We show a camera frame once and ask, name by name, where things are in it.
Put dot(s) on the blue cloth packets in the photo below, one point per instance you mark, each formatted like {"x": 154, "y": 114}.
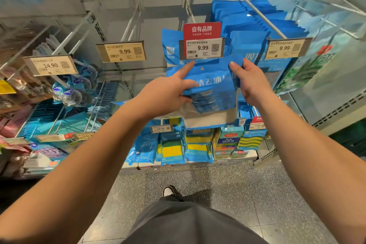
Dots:
{"x": 170, "y": 46}

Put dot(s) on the blue glove packets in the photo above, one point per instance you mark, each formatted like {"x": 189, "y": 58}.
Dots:
{"x": 143, "y": 149}

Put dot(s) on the yellowish price tag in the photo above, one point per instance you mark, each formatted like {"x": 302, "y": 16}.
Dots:
{"x": 121, "y": 52}
{"x": 286, "y": 49}
{"x": 50, "y": 65}

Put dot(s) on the pink goods pile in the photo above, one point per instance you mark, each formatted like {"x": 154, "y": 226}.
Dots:
{"x": 28, "y": 149}

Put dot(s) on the blue cloth packet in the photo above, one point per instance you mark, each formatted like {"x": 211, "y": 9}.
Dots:
{"x": 211, "y": 89}

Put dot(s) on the bright yellow price tag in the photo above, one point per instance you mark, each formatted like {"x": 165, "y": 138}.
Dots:
{"x": 7, "y": 86}

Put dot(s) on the person's left hand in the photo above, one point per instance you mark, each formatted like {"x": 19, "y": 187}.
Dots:
{"x": 166, "y": 95}

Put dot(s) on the dark green goods pile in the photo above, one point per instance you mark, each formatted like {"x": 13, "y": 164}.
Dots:
{"x": 349, "y": 138}

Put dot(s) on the person's black shoe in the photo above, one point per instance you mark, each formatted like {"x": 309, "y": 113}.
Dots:
{"x": 171, "y": 192}

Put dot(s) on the person's right forearm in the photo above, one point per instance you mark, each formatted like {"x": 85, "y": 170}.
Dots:
{"x": 314, "y": 161}

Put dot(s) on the yellow green sponge packets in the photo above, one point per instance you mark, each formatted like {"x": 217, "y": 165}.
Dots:
{"x": 171, "y": 150}

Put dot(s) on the metal peg hook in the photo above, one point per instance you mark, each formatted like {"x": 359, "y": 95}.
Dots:
{"x": 266, "y": 18}
{"x": 74, "y": 35}
{"x": 131, "y": 23}
{"x": 190, "y": 12}

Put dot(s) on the red white price tag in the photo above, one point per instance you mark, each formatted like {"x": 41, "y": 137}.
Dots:
{"x": 201, "y": 49}

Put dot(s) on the clear packets with green print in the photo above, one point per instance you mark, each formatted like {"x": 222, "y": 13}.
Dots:
{"x": 311, "y": 63}

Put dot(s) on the person's right hand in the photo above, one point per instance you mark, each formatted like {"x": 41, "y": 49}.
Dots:
{"x": 256, "y": 83}

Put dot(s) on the blue steel-cloth packets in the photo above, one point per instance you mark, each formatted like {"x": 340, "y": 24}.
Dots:
{"x": 240, "y": 23}

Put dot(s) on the person's grey trousers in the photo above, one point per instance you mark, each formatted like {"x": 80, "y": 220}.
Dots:
{"x": 188, "y": 224}

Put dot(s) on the teal cloth packets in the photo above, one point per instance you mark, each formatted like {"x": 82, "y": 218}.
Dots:
{"x": 68, "y": 118}

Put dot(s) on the striped sponge packets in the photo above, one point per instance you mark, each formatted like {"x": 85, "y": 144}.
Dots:
{"x": 240, "y": 141}

